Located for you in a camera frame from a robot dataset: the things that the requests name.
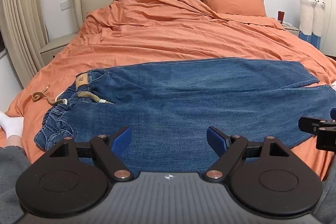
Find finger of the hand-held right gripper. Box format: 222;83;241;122
299;116;336;134
316;127;336;152

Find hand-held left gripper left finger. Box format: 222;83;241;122
49;126;132;180

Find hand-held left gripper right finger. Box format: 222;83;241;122
206;126;292;180

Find blue denim pants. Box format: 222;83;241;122
34;57;332;174

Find person's right leg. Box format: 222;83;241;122
314;174;336;224

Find person's leg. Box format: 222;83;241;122
314;174;336;224
0;135;33;216

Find blue cloth bag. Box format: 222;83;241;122
299;30;322;50

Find beige nightstand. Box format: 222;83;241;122
281;21;301;36
40;32;77;66

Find white llama plush toy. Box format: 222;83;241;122
299;0;317;35
312;0;326;37

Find orange duvet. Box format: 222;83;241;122
7;0;336;180

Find white sock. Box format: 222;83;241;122
0;111;25;139

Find person's left leg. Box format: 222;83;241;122
0;135;33;216

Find orange embroidered pillow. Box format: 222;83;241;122
194;0;268;18

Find beige pleated curtain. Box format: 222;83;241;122
0;0;49;77

